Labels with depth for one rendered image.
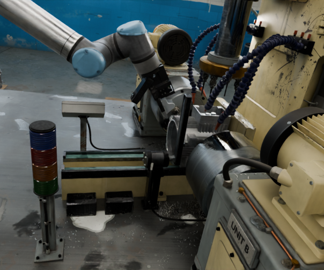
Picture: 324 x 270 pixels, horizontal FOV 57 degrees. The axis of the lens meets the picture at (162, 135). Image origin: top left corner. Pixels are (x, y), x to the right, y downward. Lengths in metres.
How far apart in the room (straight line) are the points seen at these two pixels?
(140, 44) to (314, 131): 0.63
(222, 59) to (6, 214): 0.89
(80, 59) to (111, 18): 5.69
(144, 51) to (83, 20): 5.68
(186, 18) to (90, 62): 5.76
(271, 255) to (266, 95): 0.75
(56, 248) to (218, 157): 0.55
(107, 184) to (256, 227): 0.66
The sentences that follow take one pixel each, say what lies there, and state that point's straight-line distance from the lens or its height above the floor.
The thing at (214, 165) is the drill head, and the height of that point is 1.12.
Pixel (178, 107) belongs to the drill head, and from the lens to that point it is 1.33.
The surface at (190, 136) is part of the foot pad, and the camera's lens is 1.08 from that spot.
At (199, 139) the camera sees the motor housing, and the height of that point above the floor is 1.06.
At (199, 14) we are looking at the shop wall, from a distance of 6.66.
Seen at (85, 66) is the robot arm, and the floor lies 1.30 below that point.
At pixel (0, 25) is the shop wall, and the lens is 7.20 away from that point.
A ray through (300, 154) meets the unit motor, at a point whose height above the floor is 1.30.
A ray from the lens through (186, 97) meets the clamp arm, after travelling 0.93.
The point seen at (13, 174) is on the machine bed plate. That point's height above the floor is 0.80.
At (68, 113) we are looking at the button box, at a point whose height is 1.04.
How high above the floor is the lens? 1.55
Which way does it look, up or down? 27 degrees down
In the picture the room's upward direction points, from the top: 8 degrees clockwise
